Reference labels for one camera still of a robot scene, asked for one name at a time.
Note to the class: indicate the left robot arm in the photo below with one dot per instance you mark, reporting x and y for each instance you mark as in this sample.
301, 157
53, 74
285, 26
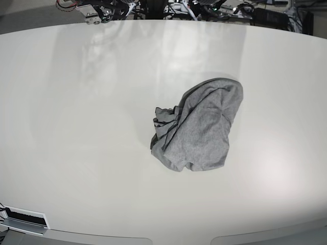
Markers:
214, 11

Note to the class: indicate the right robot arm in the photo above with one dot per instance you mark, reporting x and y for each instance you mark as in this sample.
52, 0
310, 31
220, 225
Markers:
96, 12

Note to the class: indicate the grey t-shirt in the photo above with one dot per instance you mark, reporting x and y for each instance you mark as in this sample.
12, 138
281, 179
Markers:
195, 133

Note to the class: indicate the white cable grommet box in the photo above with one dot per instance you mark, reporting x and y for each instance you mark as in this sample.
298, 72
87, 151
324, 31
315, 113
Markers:
24, 221

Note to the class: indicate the black power adapter brick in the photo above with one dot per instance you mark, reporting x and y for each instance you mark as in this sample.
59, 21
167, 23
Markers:
270, 18

